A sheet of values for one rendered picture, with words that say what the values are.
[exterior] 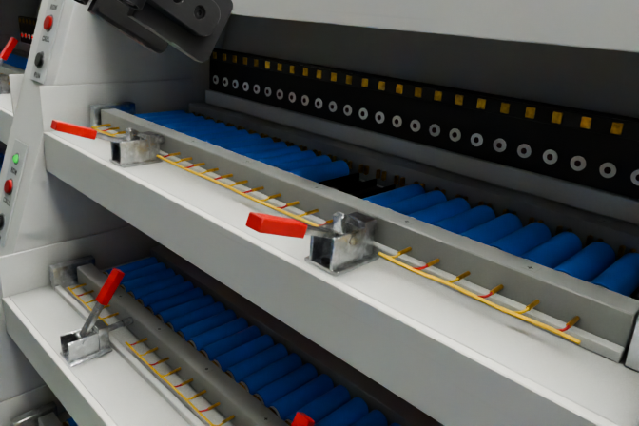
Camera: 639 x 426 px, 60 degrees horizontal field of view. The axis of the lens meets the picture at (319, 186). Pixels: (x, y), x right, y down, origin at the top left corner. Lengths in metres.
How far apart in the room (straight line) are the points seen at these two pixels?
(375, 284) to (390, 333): 0.03
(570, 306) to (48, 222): 0.57
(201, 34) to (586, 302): 0.22
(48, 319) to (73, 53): 0.29
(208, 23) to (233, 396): 0.33
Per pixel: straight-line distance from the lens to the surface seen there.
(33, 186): 0.69
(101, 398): 0.55
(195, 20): 0.25
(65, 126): 0.51
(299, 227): 0.30
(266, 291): 0.37
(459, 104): 0.47
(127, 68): 0.71
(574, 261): 0.35
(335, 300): 0.32
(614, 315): 0.30
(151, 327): 0.59
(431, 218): 0.39
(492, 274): 0.32
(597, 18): 0.29
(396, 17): 0.34
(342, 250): 0.33
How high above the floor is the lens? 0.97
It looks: 5 degrees down
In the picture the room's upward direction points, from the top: 16 degrees clockwise
